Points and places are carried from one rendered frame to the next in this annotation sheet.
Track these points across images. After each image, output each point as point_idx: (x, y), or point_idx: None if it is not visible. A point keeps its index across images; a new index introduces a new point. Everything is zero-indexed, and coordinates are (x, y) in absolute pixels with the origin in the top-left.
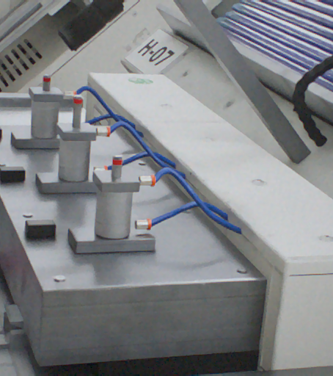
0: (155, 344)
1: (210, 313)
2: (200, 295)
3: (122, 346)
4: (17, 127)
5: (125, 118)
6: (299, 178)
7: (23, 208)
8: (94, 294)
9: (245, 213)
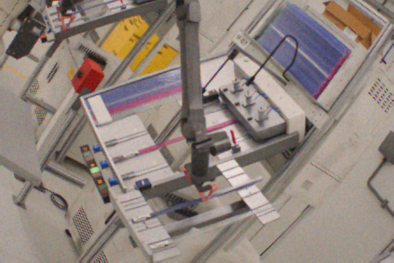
0: (272, 134)
1: (279, 127)
2: (277, 126)
3: (267, 135)
4: (228, 84)
5: None
6: (287, 94)
7: (244, 113)
8: (263, 130)
9: (280, 108)
